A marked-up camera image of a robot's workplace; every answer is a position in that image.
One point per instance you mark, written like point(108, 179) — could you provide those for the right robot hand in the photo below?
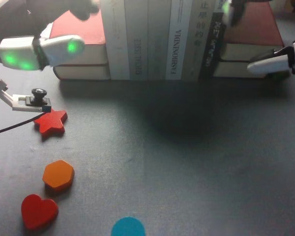
point(59, 49)

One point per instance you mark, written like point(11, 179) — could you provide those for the white Fashonindia book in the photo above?
point(178, 49)

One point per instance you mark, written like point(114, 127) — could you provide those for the thick red-cover book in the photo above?
point(250, 27)
point(88, 34)

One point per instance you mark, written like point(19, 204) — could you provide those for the thick book under red cover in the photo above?
point(231, 70)
point(83, 72)

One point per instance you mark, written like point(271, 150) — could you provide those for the red star block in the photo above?
point(51, 123)

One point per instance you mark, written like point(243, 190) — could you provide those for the grey special issue book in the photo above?
point(137, 37)

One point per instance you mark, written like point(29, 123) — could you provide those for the plain grey book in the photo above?
point(158, 37)

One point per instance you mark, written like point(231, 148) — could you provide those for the orange hexagon block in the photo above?
point(57, 175)

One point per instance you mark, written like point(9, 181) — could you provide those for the grey book Chinese characters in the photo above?
point(199, 24)

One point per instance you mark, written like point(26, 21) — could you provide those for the black spine book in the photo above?
point(212, 49)

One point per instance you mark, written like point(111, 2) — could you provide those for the red heart block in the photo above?
point(38, 211)

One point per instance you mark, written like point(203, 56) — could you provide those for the grey table cloth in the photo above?
point(186, 159)

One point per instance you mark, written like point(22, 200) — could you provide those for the blue round block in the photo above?
point(127, 227)

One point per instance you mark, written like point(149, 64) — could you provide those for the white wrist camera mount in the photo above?
point(17, 102)

